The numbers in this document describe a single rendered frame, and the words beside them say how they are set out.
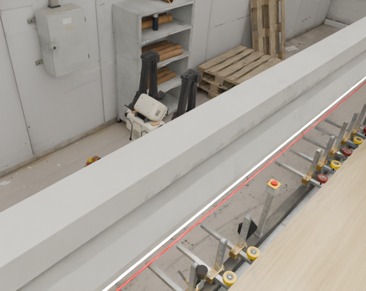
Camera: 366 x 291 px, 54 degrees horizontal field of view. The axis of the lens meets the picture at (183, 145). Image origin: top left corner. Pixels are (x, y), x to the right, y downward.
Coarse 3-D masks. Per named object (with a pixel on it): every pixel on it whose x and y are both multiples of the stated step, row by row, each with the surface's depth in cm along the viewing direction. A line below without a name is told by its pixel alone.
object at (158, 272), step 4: (148, 260) 223; (152, 264) 221; (152, 268) 218; (156, 268) 219; (156, 272) 217; (160, 272) 217; (160, 276) 215; (164, 276) 215; (164, 280) 214; (168, 280) 213; (168, 284) 212; (172, 284) 211; (176, 284) 211; (172, 288) 211; (176, 288) 209; (180, 288) 210
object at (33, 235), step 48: (336, 48) 90; (240, 96) 68; (288, 96) 75; (144, 144) 54; (192, 144) 55; (48, 192) 45; (96, 192) 46; (144, 192) 51; (0, 240) 39; (48, 240) 40; (0, 288) 38
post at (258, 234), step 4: (268, 196) 238; (272, 196) 238; (268, 200) 240; (264, 204) 244; (268, 204) 241; (264, 208) 246; (268, 208) 244; (264, 212) 247; (268, 212) 250; (264, 216) 249; (260, 220) 253; (264, 220) 251; (260, 224) 255; (264, 224) 256; (260, 228) 257; (256, 232) 262; (260, 232) 259; (256, 236) 263; (260, 236) 262
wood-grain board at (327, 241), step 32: (352, 160) 310; (320, 192) 276; (352, 192) 278; (288, 224) 248; (320, 224) 250; (352, 224) 252; (288, 256) 227; (320, 256) 229; (352, 256) 231; (256, 288) 208; (288, 288) 210; (320, 288) 211; (352, 288) 213
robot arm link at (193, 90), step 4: (196, 76) 260; (200, 76) 262; (196, 80) 261; (200, 80) 264; (192, 84) 265; (196, 84) 268; (192, 88) 267; (196, 88) 271; (192, 92) 270; (188, 96) 274; (192, 96) 272; (188, 100) 276; (192, 100) 274; (188, 104) 278; (192, 104) 276; (188, 108) 280; (192, 108) 279
